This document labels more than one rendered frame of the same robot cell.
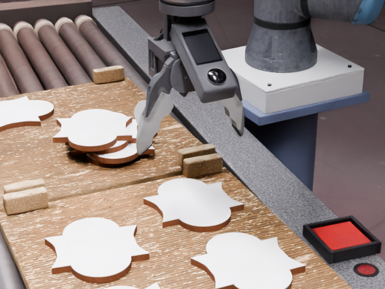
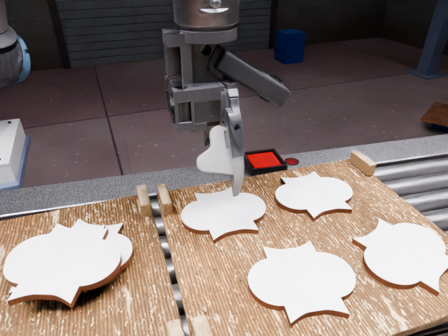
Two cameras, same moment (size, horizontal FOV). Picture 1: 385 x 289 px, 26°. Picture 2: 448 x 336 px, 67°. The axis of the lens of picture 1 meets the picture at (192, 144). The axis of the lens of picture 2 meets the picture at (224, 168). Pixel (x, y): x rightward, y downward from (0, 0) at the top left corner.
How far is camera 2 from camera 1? 1.08 m
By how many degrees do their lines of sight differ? 72
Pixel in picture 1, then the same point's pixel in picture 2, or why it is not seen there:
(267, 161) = (139, 178)
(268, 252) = (301, 182)
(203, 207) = (236, 205)
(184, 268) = (318, 226)
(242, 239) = (285, 191)
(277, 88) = (9, 157)
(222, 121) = (47, 193)
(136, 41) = not seen: outside the picture
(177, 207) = (234, 219)
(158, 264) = (315, 240)
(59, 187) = (156, 317)
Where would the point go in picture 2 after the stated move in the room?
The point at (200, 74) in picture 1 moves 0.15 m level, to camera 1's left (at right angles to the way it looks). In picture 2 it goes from (276, 82) to (279, 133)
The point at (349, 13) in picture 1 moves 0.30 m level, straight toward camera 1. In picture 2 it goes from (15, 75) to (129, 88)
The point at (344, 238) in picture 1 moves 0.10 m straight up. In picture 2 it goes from (268, 159) to (271, 115)
